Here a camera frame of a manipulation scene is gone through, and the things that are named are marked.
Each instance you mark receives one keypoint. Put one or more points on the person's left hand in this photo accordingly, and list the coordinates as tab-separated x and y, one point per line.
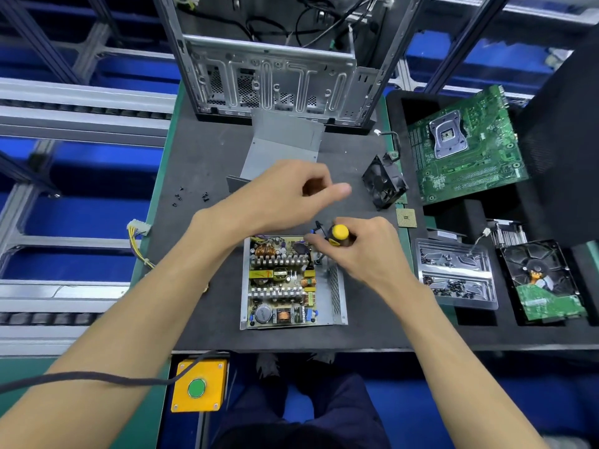
267	205

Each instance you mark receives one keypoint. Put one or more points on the person's right hand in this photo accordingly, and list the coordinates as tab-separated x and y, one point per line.
374	257

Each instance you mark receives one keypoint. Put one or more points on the power supply metal base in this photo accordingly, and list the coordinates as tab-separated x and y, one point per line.
335	299

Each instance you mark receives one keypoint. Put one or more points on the small black screws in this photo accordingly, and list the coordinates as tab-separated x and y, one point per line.
178	196

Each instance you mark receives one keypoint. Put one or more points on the person's right forearm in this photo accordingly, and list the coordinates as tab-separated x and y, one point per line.
473	374

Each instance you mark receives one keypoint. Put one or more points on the person's left forearm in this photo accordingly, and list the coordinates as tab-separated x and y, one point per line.
112	341

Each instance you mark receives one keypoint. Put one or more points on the grey power supply cover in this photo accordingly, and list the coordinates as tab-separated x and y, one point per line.
281	140

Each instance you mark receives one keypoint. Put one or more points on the person's right shoe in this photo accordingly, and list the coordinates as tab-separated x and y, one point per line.
324	358

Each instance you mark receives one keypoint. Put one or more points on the person's shoe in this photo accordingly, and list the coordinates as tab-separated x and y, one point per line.
324	358
269	366

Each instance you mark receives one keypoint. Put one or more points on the person's left shoe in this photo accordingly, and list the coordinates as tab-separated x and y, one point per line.
269	366

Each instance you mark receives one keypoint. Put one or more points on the person's dark trousers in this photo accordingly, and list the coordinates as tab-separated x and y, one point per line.
309	411

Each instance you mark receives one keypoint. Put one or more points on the small square processor chip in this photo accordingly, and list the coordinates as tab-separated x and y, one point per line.
406	218

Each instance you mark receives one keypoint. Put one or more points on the black cooling fan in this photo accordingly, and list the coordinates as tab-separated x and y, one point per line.
384	180

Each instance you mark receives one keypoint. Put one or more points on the black foam work mat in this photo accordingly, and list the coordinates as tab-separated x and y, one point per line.
201	154

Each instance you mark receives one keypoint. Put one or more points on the clear plastic screw tray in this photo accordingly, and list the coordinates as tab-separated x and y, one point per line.
456	276

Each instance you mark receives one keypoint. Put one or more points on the silver computer tower chassis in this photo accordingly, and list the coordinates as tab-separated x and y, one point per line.
271	88

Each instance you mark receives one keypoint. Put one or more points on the silver heatsink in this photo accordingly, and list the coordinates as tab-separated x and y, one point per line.
508	234

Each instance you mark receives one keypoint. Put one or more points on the green motherboard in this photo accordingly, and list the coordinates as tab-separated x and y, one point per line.
473	149

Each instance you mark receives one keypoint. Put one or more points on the black hard disk drive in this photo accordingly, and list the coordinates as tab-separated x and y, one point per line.
541	283

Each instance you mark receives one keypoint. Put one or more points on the yellow button box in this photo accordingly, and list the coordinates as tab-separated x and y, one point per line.
198	386

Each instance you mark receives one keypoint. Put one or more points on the black foam parts tray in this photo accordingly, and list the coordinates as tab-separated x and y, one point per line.
561	126

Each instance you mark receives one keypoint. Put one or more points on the aluminium conveyor frame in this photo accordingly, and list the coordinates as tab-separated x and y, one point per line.
75	107

